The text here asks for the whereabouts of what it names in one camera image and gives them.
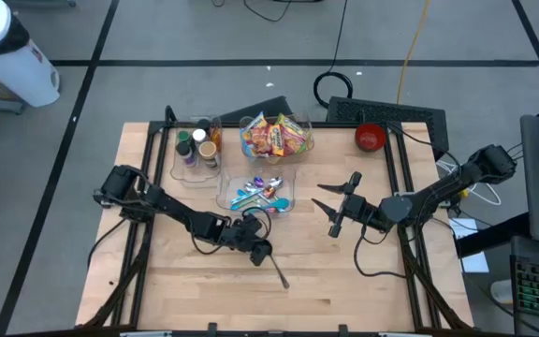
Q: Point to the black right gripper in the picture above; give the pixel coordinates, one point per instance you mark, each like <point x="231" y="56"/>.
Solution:
<point x="358" y="210"/>

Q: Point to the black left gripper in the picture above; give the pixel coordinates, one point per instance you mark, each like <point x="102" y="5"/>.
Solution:
<point x="241" y="238"/>

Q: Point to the shiny silver spoon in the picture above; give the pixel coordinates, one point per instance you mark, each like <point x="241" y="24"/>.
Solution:
<point x="276" y="181"/>

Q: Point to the iridescent purple-headed utensil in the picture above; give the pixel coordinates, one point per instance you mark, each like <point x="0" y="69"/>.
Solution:
<point x="258" y="181"/>

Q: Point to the plain steel spoon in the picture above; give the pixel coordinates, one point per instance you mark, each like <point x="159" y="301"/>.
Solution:
<point x="286" y="284"/>

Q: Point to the green-edged orange ramen packet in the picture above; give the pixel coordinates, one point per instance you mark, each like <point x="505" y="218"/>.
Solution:
<point x="295" y="136"/>

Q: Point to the red ramen packet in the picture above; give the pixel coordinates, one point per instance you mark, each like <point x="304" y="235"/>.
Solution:
<point x="264" y="146"/>

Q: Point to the blue ramen packet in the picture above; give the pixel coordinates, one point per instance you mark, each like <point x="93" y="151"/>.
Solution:
<point x="246" y="145"/>

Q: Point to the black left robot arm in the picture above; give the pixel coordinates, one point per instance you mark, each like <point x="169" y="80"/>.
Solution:
<point x="176" y="210"/>

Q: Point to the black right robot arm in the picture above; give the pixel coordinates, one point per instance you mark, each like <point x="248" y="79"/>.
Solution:
<point x="438" y="192"/>

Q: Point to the wide clear plastic bin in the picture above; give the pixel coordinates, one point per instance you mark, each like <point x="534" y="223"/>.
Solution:
<point x="269" y="160"/>
<point x="227" y="206"/>

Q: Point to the red bowl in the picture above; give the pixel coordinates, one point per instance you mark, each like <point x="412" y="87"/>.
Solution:
<point x="370" y="138"/>

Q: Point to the narrow clear plastic bin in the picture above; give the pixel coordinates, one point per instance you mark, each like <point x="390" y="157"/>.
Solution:
<point x="194" y="175"/>

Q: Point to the black table clamp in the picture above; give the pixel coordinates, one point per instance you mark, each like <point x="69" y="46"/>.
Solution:
<point x="343" y="329"/>
<point x="212" y="328"/>

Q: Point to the black-lid orange spice bottle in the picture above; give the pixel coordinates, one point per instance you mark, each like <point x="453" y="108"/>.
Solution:
<point x="215" y="139"/>

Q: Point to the black-lid purple-label bottle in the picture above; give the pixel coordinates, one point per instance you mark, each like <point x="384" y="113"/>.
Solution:
<point x="184" y="149"/>

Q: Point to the white-lid spice bottle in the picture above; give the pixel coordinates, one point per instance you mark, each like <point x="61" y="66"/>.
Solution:
<point x="199" y="135"/>

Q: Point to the black angled panel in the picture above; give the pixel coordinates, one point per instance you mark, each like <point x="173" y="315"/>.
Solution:
<point x="269" y="106"/>

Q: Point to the green-lid spice bottle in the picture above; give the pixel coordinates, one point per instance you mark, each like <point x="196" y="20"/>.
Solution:
<point x="184" y="136"/>

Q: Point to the black desk leg bar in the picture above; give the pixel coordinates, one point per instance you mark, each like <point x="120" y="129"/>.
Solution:
<point x="494" y="234"/>

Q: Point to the white computer mouse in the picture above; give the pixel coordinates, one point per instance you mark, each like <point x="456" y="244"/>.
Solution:
<point x="501" y="291"/>

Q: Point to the white trash can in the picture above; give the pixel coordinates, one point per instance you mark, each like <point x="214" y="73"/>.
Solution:
<point x="21" y="75"/>

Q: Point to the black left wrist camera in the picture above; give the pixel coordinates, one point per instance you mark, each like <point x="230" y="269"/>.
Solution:
<point x="253" y="225"/>

